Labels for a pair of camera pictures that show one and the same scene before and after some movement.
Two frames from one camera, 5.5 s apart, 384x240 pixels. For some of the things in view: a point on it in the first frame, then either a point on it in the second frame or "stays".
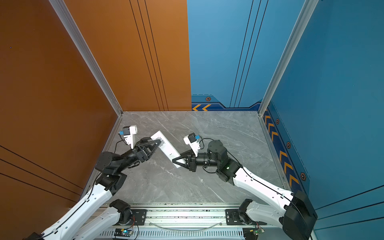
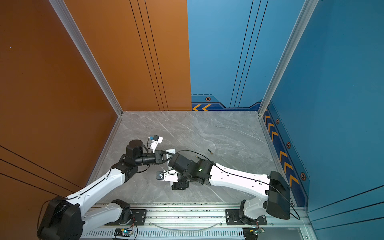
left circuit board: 123,232 stays
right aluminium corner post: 307,8 stays
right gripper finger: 188,158 -> 180,185
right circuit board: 252,233 stays
